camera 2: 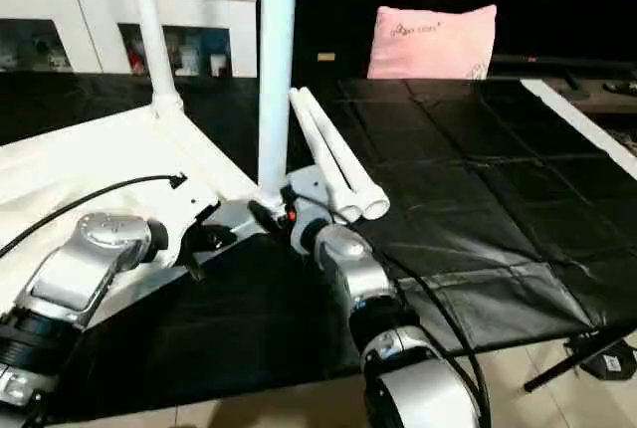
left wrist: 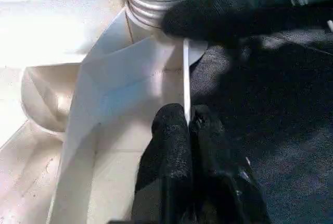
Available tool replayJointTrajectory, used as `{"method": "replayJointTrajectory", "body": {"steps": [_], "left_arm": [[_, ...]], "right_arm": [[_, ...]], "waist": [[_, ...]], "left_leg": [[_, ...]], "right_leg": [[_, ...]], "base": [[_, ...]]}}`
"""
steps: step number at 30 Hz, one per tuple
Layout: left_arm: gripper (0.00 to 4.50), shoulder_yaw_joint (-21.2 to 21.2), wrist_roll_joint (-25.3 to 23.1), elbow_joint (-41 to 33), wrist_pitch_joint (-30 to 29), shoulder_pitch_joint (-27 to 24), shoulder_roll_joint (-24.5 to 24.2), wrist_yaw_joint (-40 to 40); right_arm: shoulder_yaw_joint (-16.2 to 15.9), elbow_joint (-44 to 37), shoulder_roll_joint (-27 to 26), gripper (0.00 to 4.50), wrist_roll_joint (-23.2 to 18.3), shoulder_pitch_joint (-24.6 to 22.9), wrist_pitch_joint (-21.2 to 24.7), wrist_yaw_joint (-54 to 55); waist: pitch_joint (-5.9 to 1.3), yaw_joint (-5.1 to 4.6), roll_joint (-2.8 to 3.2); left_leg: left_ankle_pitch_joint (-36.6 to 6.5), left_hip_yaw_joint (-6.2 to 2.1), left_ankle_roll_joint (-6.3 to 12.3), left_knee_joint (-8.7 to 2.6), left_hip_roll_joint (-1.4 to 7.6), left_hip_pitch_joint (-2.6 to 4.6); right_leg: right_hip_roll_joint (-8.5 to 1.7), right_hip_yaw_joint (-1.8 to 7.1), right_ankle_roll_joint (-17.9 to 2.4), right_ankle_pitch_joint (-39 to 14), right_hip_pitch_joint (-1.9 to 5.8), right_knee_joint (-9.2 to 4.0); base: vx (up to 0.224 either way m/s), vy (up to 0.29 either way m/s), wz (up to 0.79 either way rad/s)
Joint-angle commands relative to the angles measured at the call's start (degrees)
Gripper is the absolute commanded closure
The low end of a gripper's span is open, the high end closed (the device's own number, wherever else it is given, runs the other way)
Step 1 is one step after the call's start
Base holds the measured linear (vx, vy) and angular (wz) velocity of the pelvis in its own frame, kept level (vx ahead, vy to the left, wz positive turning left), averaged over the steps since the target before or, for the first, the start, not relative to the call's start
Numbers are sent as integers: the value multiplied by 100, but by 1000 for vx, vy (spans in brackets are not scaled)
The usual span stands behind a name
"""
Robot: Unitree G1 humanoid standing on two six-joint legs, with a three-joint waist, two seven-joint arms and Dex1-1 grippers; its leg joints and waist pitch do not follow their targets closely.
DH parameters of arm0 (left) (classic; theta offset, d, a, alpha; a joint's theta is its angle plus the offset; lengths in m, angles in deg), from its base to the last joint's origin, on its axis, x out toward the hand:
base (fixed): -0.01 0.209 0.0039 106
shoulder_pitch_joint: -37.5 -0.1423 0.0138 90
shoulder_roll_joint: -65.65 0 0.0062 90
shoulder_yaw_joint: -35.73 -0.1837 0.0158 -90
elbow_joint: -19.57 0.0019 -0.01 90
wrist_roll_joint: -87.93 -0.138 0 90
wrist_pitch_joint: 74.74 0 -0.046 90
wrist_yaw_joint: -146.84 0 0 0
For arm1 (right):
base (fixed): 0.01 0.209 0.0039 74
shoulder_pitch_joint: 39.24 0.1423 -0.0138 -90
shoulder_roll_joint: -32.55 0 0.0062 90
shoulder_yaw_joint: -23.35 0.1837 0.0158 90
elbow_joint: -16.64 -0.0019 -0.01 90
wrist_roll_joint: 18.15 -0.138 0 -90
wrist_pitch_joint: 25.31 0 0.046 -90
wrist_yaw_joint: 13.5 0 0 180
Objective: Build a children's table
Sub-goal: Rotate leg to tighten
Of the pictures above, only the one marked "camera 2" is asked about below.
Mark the white plastic table leg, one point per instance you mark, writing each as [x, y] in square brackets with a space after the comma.
[277, 60]
[149, 30]
[318, 149]
[338, 144]

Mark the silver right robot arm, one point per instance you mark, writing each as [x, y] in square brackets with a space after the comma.
[378, 328]

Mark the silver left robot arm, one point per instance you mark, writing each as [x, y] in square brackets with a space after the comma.
[70, 289]

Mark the small yellow label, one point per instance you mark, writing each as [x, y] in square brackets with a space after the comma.
[325, 56]

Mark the black work mat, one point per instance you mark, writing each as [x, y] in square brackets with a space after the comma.
[478, 189]

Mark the black sofa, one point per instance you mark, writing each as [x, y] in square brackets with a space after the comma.
[328, 0]

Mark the pink printed pillow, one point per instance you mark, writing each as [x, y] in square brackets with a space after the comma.
[433, 42]

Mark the white glass-door cabinet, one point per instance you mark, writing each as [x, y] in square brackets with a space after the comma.
[70, 5]

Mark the black tripod stand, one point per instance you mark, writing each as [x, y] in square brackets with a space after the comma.
[582, 360]

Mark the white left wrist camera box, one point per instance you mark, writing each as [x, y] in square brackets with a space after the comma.
[184, 219]

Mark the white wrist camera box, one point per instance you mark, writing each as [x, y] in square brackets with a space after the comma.
[184, 219]
[307, 187]

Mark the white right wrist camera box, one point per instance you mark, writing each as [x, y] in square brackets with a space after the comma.
[307, 187]

